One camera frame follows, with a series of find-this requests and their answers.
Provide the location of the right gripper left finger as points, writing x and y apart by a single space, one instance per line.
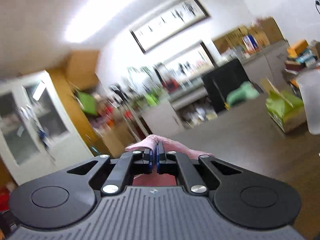
129 165

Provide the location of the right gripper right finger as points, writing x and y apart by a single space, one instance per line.
179 165

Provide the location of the pink towel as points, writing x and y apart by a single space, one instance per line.
154 179

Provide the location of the grey desk counter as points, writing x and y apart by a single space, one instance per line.
165 118

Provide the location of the green paper bag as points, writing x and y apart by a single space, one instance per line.
87 102

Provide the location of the red blender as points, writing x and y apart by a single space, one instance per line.
168 81

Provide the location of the black office chair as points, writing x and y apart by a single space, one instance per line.
222 80

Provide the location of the white grey cabinet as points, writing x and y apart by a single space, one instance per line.
37 135

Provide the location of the green cushion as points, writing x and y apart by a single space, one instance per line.
245 92

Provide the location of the framed he calligraphy picture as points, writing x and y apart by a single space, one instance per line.
187 64

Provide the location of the long framed calligraphy scroll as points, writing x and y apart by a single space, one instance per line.
168 22

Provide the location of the green tissue pack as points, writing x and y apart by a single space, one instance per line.
286 110

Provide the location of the cardboard boxes on counter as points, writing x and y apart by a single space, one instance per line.
260 34

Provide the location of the orange box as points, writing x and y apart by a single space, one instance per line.
296 49

